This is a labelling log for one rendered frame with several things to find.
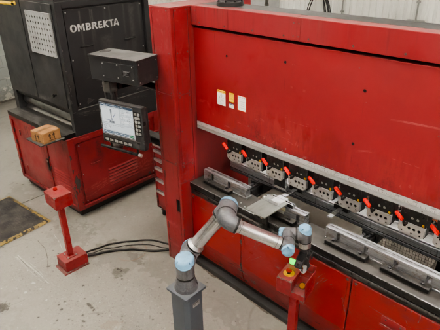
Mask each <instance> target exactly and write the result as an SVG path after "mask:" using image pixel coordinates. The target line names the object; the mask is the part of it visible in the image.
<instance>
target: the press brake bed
mask: <svg viewBox="0 0 440 330"><path fill-rule="evenodd" d="M191 191H192V217H193V230H194V236H195V235H196V233H197V232H198V231H199V230H200V229H201V228H202V227H203V226H204V225H205V224H206V222H207V221H208V220H209V219H210V217H211V216H212V215H213V210H214V209H215V208H216V207H217V206H218V205H219V201H218V200H216V199H214V198H212V197H210V196H208V195H206V194H204V193H202V192H200V191H198V190H196V189H195V188H193V187H191ZM236 216H237V217H239V218H241V219H242V221H245V222H246V223H249V224H252V225H255V226H256V227H259V228H262V223H260V222H258V221H256V220H254V219H252V218H250V217H248V216H247V215H245V214H243V213H241V212H239V211H237V215H236ZM311 251H313V258H312V260H311V258H310V260H309V262H310V264H311V265H314V266H316V277H315V283H314V289H313V290H312V292H311V293H310V294H309V296H308V297H307V299H306V300H305V301H304V302H302V301H299V304H300V308H299V319H298V322H297V330H387V329H385V328H384V327H382V326H380V325H379V323H380V322H381V318H382V315H383V316H385V317H387V318H389V319H390V320H392V321H394V322H396V323H398V324H400V325H401V326H403V327H405V330H440V316H439V315H438V314H436V313H434V312H432V311H430V310H428V309H426V308H424V307H422V306H420V305H419V304H416V303H415V302H412V301H410V300H408V299H406V298H405V297H403V296H401V295H399V294H397V293H395V292H393V291H391V290H389V289H387V288H386V287H384V286H382V285H380V284H378V283H376V282H374V281H372V280H370V279H368V278H366V277H364V276H362V275H361V274H358V273H357V272H354V271H353V270H351V269H349V268H347V267H345V266H343V265H341V264H339V263H337V262H335V261H334V260H332V259H330V258H328V257H326V256H324V255H322V254H320V253H318V252H317V251H314V250H313V249H311ZM287 261H288V257H286V256H284V255H283V254H282V251H280V250H278V249H276V248H273V247H271V246H268V245H266V244H263V243H261V242H258V241H256V240H253V239H251V238H248V237H247V236H244V235H241V234H238V233H236V234H234V233H231V232H229V231H227V230H225V229H224V228H223V227H221V228H220V229H219V230H218V231H217V232H216V233H215V234H214V235H213V236H212V237H211V239H210V240H209V241H208V242H207V243H206V244H205V245H204V249H203V251H202V252H201V254H200V256H198V257H197V260H196V264H198V265H200V266H201V267H202V268H204V269H206V270H207V271H208V272H210V273H212V274H213V275H214V276H216V277H218V278H219V279H220V280H222V281H223V282H225V283H226V284H227V285H229V286H231V287H232V288H233V289H235V290H236V291H237V292H239V293H241V294H242V295H243V296H245V297H247V298H248V299H249V300H251V301H253V302H254V303H255V304H257V305H259V306H260V307H261V308H263V309H264V310H266V311H267V312H268V313H270V314H272V315H273V316H275V317H276V318H278V319H279V320H280V321H282V322H284V323H285V324H286V325H287V319H288V310H289V296H288V295H286V294H283V293H281V292H279V291H277V290H276V279H277V275H278V274H279V273H280V272H281V271H282V270H283V268H284V267H285V266H286V264H287Z"/></svg>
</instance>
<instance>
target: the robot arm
mask: <svg viewBox="0 0 440 330"><path fill-rule="evenodd" d="M237 211H238V202H237V201H236V199H234V198H233V197H230V196H225V197H223V198H222V199H220V201H219V205H218V206H217V207H216V208H215V209H214V210H213V215H212V216H211V217H210V219H209V220H208V221H207V222H206V224H205V225H204V226H203V227H202V228H201V229H200V230H199V231H198V232H197V233H196V235H195V236H194V237H193V238H189V239H187V240H185V241H184V242H183V244H182V246H181V250H180V252H179V253H178V254H177V255H176V257H175V272H176V279H175V283H174V289H175V291H176V292H177V293H179V294H180V295H190V294H193V293H194V292H195V291H196V290H197V289H198V281H197V279H196V277H195V272H194V267H195V264H196V260H197V257H198V256H199V255H200V254H201V252H202V251H203V249H204V245H205V244H206V243H207V242H208V241H209V240H210V239H211V237H212V236H213V235H214V234H215V233H216V232H217V231H218V230H219V229H220V228H221V227H223V228H224V229H225V230H227V231H229V232H231V233H234V234H236V233H238V234H241V235H244V236H247V237H248V238H251V239H253V240H256V241H258V242H261V243H263V244H266V245H268V246H271V247H273V248H276V249H278V250H280V251H282V254H283V255H284V256H286V257H290V256H292V255H293V254H294V252H295V240H298V241H299V250H300V252H299V254H298V255H297V257H296V261H295V264H294V267H295V268H298V269H299V270H300V271H301V273H302V274H304V273H306V271H307V270H308V269H309V267H310V262H309V260H310V258H311V260H312V258H313V251H311V238H312V228H311V226H310V225H309V224H306V223H303V224H301V225H299V227H297V228H295V227H280V228H279V235H277V234H274V233H271V232H269V231H267V230H264V229H261V228H259V227H256V226H255V225H252V224H249V223H246V222H245V221H242V219H241V218H239V217H237V216H236V215H237ZM303 264H304V265H303Z"/></svg>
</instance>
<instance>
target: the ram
mask: <svg viewBox="0 0 440 330"><path fill-rule="evenodd" d="M193 33H194V64H195V80H196V111H197V121H200V122H203V123H205V124H208V125H210V126H213V127H216V128H219V129H221V130H224V131H226V132H230V133H232V134H235V135H237V136H240V137H243V138H246V139H249V140H252V141H254V142H257V143H260V144H262V145H265V146H267V147H270V148H273V149H276V150H278V151H281V152H283V153H287V154H289V155H292V156H295V157H297V158H301V159H303V160H306V161H309V162H311V163H314V164H317V165H319V166H322V167H324V168H327V169H330V170H333V171H335V172H338V173H340V174H344V175H347V176H349V177H353V178H354V179H358V180H360V181H363V182H366V183H368V184H371V185H374V186H376V187H379V188H381V189H384V190H387V191H390V192H392V193H396V194H398V195H401V196H404V197H406V198H410V199H411V200H415V201H417V202H420V203H423V204H425V205H428V206H431V207H433V208H436V209H438V210H440V64H434V63H429V62H421V61H417V60H409V59H404V58H397V57H392V56H385V55H380V54H372V53H368V52H360V51H355V50H347V49H343V48H335V47H330V46H323V45H315V44H310V43H303V42H298V41H290V40H285V39H278V38H273V37H265V36H261V35H253V34H248V33H241V32H236V31H229V30H223V29H216V28H212V27H204V26H198V27H193ZM217 89H218V90H222V91H225V106H224V105H220V104H217ZM229 93H233V94H234V103H233V102H230V101H229ZM238 95H239V96H243V97H246V112H243V111H239V110H238ZM229 103H231V104H234V109H233V108H230V107H229ZM197 128H200V129H203V130H205V131H208V132H211V133H213V134H216V135H218V136H221V137H223V138H226V139H229V140H231V141H234V142H237V143H239V144H242V145H245V146H247V147H250V148H252V149H255V150H257V151H260V152H262V153H265V154H268V155H270V156H273V157H276V158H279V159H281V160H284V161H286V162H289V163H292V164H294V165H296V166H300V167H301V168H304V169H307V170H310V171H312V172H315V173H317V174H320V175H323V176H325V177H328V178H331V179H334V180H336V181H339V182H341V183H344V184H346V185H349V186H351V187H354V188H357V189H359V190H362V191H365V192H367V193H370V194H373V195H375V196H378V197H380V198H383V199H385V200H389V201H390V202H393V203H396V204H399V205H401V206H404V207H406V208H409V209H412V210H414V211H417V212H420V213H423V214H424V215H428V216H430V217H432V218H435V219H438V220H440V215H437V214H435V213H432V212H430V211H427V210H424V209H422V208H419V207H416V206H413V205H411V204H408V203H406V202H403V201H400V200H398V199H395V198H392V197H390V196H387V195H385V194H382V193H379V192H376V191H373V190H371V189H368V188H366V187H363V186H361V185H358V184H355V183H352V182H350V181H347V180H345V179H342V178H339V177H337V176H334V175H331V174H328V173H326V172H323V171H321V170H317V169H315V168H312V167H310V166H307V165H305V164H301V163H300V162H296V161H294V160H291V159H289V158H286V157H284V156H280V155H277V154H275V153H272V152H270V151H267V150H264V149H262V148H259V147H256V146H254V145H251V144H248V143H246V142H243V141H240V140H238V139H235V138H233V137H230V136H227V135H225V134H222V133H219V132H216V131H214V130H211V129H209V128H206V127H203V126H201V125H198V124H197Z"/></svg>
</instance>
